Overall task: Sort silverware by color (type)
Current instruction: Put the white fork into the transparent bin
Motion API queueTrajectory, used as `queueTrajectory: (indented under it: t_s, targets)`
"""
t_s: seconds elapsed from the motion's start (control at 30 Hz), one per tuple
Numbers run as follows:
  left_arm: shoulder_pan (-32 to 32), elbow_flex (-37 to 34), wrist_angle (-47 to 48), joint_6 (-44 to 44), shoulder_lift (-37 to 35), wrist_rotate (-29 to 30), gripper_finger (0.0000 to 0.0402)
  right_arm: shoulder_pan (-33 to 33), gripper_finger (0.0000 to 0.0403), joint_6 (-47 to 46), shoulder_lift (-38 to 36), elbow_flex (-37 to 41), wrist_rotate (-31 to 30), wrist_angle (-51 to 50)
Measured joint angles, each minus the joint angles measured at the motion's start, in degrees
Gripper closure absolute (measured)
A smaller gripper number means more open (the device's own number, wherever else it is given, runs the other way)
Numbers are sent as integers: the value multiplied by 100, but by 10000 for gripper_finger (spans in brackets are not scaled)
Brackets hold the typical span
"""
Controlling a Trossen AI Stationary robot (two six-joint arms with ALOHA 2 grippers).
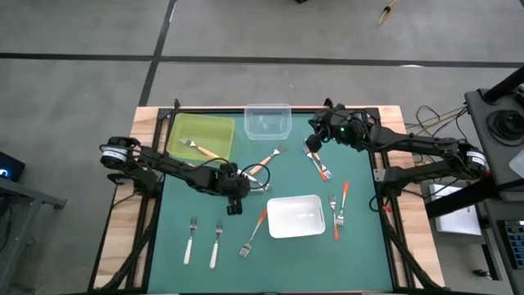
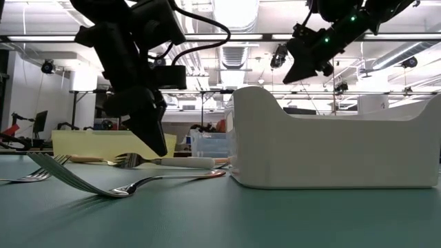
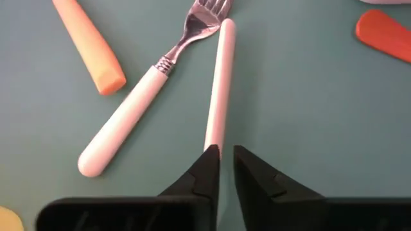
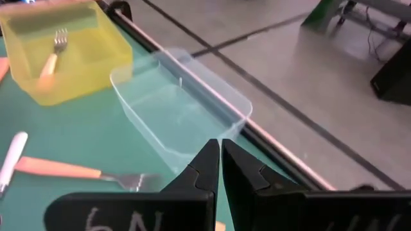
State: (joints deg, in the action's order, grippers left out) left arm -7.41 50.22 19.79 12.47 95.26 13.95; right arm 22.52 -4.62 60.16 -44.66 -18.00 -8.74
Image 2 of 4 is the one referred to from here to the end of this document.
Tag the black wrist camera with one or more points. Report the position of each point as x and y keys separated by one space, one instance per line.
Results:
x=301 y=31
x=170 y=77

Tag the green table mat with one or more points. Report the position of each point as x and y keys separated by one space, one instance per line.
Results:
x=275 y=220

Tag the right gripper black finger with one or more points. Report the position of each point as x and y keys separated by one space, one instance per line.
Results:
x=301 y=65

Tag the person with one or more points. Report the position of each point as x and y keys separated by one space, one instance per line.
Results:
x=221 y=125

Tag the white plastic bin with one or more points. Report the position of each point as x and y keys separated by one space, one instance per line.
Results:
x=327 y=155

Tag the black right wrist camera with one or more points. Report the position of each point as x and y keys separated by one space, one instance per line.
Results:
x=301 y=31

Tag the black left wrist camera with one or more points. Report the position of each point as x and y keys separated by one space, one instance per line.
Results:
x=170 y=77

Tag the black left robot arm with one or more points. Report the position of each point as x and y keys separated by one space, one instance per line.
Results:
x=113 y=51

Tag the silver ventilation duct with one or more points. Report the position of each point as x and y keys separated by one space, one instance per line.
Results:
x=234 y=56

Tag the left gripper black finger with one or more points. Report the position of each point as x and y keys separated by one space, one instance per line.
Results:
x=148 y=134

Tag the black monitor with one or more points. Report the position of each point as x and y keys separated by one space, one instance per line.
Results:
x=299 y=111
x=40 y=121

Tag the black ceiling spotlight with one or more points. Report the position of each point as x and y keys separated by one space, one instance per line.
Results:
x=48 y=66
x=341 y=86
x=410 y=62
x=279 y=56

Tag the clear plastic bin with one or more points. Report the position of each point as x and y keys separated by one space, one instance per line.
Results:
x=210 y=144

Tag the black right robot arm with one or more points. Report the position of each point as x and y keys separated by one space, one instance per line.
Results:
x=361 y=20

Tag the yellow translucent plastic bin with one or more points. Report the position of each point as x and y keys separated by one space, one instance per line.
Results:
x=86 y=141

